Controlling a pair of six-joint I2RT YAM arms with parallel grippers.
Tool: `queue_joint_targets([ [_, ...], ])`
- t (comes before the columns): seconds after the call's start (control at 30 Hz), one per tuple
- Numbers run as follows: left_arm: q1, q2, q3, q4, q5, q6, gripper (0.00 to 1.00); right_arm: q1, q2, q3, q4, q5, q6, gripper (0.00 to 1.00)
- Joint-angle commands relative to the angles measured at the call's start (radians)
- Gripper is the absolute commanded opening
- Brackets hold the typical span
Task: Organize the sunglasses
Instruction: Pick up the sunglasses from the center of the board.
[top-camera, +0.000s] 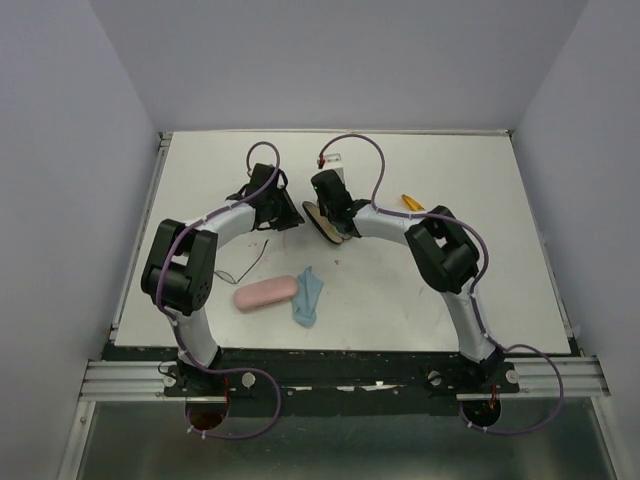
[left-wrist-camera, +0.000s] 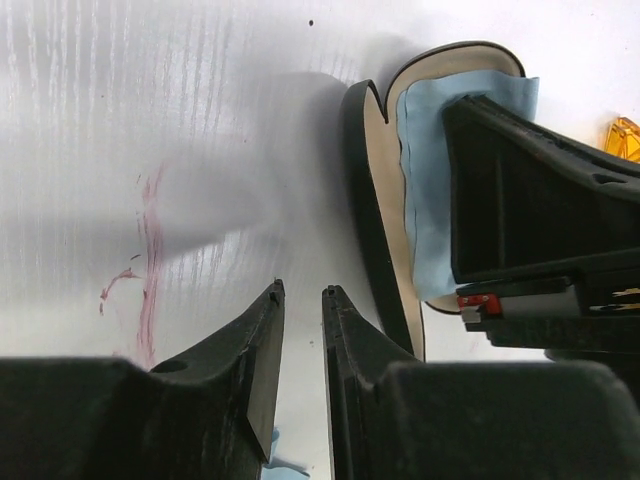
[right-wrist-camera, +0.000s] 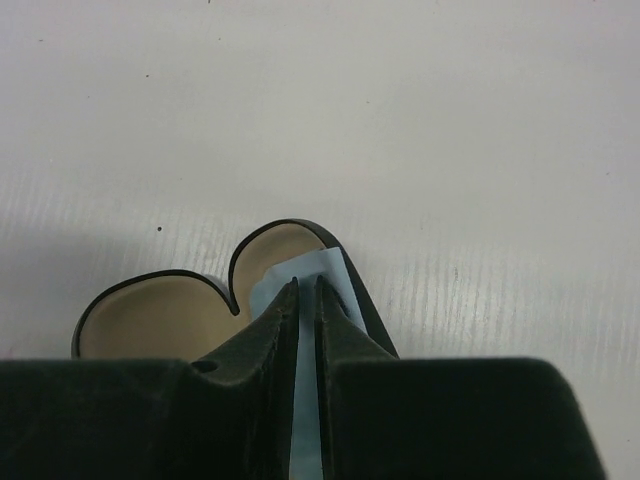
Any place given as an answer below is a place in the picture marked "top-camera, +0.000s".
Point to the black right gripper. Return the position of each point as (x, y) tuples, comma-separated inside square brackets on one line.
[(321, 209)]

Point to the yellow transparent sunglasses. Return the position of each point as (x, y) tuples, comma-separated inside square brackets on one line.
[(411, 204)]

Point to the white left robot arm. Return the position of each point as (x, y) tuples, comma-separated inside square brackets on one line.
[(178, 274)]

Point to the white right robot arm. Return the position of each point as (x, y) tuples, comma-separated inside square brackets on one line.
[(445, 256)]

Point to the thin wire-frame glasses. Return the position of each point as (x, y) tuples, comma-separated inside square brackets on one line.
[(238, 273)]

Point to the black glasses case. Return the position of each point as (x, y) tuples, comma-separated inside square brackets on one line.
[(322, 224)]

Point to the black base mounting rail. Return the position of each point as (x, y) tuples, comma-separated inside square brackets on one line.
[(316, 383)]

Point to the pink glasses case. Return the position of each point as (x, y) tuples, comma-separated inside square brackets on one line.
[(266, 292)]

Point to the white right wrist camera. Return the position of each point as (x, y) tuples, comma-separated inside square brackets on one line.
[(332, 161)]

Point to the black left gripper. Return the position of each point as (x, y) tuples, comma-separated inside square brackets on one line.
[(291, 216)]

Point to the aluminium table frame rail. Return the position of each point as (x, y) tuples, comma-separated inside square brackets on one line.
[(165, 139)]

